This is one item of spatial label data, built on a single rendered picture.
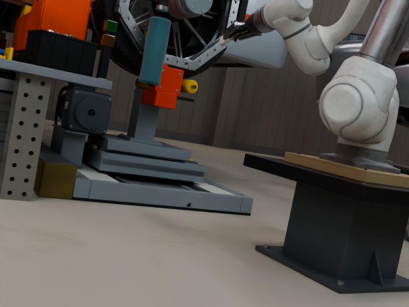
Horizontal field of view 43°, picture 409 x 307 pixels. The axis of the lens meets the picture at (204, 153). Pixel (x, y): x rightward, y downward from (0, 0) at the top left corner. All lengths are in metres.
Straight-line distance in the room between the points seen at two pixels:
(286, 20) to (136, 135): 0.95
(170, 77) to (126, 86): 4.72
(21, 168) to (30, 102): 0.22
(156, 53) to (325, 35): 0.68
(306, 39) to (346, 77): 0.39
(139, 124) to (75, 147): 0.31
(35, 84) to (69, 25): 0.32
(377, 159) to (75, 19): 1.17
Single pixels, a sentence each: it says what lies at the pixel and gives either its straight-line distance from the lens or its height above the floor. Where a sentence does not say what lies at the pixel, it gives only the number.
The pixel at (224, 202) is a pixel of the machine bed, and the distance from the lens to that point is 2.22.
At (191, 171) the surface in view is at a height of 0.14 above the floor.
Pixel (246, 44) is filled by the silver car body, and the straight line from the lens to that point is 2.93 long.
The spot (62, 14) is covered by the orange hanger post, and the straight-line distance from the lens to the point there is 2.01.
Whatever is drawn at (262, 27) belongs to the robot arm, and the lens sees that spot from 1.81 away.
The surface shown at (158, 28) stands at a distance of 2.08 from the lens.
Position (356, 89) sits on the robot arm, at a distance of 1.35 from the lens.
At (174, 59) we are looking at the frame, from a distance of 2.24.
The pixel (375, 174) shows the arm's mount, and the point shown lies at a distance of 1.46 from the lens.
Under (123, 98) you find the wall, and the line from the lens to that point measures 6.92.
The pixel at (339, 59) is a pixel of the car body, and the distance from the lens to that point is 4.92.
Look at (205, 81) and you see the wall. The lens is 7.48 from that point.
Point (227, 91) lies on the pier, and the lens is 7.53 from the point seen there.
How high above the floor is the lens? 0.39
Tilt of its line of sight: 4 degrees down
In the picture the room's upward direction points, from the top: 11 degrees clockwise
